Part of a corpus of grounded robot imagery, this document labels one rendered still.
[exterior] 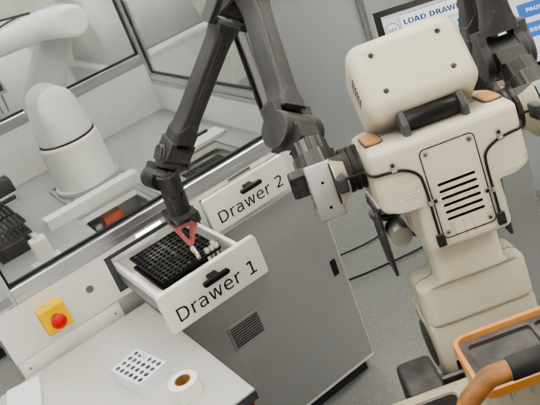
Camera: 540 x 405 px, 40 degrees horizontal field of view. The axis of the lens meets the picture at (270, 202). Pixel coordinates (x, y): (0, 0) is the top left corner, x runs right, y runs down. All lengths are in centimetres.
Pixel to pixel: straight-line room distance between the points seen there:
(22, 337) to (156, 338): 35
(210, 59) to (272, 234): 74
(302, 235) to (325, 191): 100
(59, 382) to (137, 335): 22
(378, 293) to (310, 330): 68
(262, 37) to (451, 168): 50
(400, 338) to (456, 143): 161
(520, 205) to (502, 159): 114
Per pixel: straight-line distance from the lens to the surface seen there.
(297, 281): 239
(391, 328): 291
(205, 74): 174
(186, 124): 178
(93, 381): 193
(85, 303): 208
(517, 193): 248
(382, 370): 275
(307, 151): 140
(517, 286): 156
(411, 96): 132
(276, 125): 145
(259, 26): 160
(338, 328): 256
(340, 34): 382
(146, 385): 177
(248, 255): 184
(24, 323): 204
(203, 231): 205
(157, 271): 193
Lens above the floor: 178
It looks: 26 degrees down
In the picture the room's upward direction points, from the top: 21 degrees counter-clockwise
